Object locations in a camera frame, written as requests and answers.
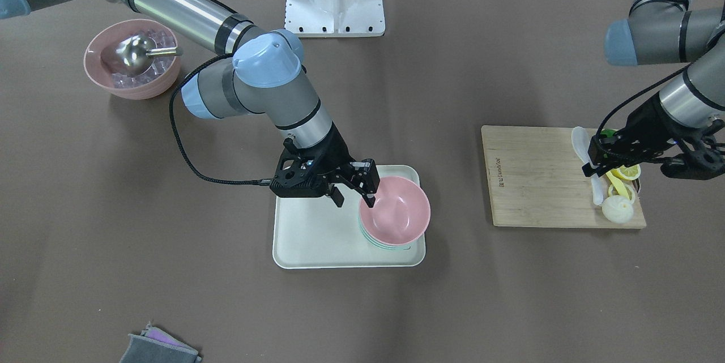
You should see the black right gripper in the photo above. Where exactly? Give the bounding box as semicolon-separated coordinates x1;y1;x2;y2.
270;126;380;208

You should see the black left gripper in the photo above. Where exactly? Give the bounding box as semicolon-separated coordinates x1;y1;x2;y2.
582;96;724;180

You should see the white ceramic spoon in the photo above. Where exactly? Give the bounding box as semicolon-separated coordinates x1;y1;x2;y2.
570;126;605;206

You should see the small pink bowl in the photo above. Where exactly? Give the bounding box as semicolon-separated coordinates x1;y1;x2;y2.
358;176;430;245

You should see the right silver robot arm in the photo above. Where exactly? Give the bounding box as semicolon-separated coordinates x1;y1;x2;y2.
2;0;379;207

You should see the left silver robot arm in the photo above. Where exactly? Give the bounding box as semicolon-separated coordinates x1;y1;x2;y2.
582;0;724;180

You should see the lower green bowls stack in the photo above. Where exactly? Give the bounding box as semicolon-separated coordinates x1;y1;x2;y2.
358;218;425;250

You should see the large pink ice bowl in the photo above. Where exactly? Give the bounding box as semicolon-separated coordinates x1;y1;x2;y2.
83;18;181;100

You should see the yellow plastic knife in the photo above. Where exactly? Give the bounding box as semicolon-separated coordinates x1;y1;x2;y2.
605;171;633;201

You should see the lemon slice front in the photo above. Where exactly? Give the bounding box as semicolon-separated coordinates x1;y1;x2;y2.
612;164;642;181

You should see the lemon slice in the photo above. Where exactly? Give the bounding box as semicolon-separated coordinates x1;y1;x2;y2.
612;164;642;181
607;182;638;203

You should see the green lime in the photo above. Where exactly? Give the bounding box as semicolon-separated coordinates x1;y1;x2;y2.
599;129;616;138

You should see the lemon slice back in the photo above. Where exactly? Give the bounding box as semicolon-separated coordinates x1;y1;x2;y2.
607;182;638;203

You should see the wooden cutting board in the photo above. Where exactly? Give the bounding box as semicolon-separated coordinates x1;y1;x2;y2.
481;125;647;229

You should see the cream serving tray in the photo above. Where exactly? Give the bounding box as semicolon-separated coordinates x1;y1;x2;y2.
272;165;427;268

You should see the grey folded cloth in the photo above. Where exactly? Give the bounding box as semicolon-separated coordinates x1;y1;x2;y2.
120;323;203;362

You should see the metal ice scoop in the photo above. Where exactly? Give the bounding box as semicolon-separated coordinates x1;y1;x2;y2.
100;35;183;76

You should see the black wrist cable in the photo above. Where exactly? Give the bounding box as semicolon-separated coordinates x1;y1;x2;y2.
168;53;278;187

